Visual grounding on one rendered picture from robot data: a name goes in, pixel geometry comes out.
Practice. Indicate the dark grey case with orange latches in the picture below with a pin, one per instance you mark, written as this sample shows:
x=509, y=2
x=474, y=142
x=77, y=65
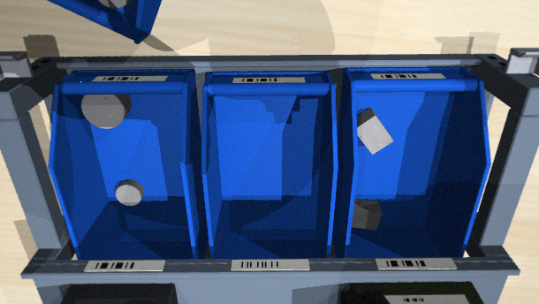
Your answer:
x=121, y=294

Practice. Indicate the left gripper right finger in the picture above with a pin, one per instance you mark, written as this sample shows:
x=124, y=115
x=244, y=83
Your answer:
x=374, y=297

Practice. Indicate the grey metal shelf rack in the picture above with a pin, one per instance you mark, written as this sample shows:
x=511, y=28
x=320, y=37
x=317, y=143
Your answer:
x=269, y=281

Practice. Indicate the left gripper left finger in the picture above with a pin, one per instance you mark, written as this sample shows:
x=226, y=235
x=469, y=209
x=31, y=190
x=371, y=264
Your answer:
x=351, y=297

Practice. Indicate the blue open-front bin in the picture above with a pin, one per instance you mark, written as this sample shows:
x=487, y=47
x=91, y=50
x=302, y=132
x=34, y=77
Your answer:
x=269, y=163
x=429, y=181
x=87, y=164
x=116, y=20

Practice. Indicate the olive green case with orange latches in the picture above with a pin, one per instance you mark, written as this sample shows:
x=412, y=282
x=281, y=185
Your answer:
x=423, y=293

